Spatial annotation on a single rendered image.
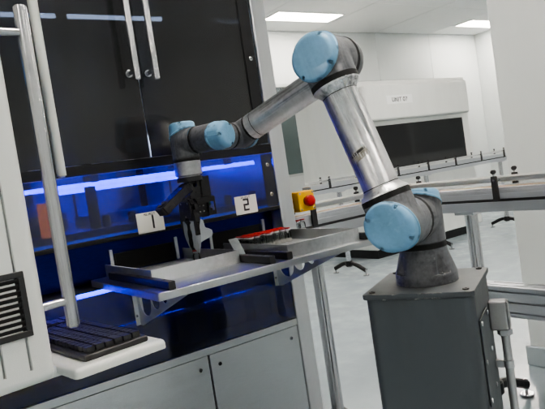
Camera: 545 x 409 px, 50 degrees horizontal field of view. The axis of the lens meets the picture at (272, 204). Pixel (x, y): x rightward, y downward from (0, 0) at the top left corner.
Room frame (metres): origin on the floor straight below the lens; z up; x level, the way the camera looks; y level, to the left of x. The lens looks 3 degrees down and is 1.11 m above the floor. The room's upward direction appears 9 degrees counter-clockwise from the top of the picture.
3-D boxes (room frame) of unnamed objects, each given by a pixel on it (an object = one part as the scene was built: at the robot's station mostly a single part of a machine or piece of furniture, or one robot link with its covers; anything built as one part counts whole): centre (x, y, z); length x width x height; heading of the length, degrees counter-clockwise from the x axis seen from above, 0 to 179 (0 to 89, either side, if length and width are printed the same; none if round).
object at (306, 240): (1.77, -0.03, 0.90); 0.34 x 0.26 x 0.04; 35
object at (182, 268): (1.67, 0.31, 0.90); 0.34 x 0.26 x 0.04; 35
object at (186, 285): (1.71, 0.13, 0.87); 0.70 x 0.48 x 0.02; 125
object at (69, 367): (1.28, 0.51, 0.79); 0.45 x 0.28 x 0.03; 42
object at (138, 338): (1.31, 0.48, 0.82); 0.40 x 0.14 x 0.02; 42
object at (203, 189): (1.67, 0.21, 1.07); 0.09 x 0.08 x 0.12; 125
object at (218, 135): (1.62, 0.13, 1.23); 0.11 x 0.11 x 0.08; 57
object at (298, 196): (2.11, -0.10, 1.00); 0.08 x 0.07 x 0.07; 35
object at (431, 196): (1.44, -0.35, 0.96); 0.13 x 0.12 x 0.14; 147
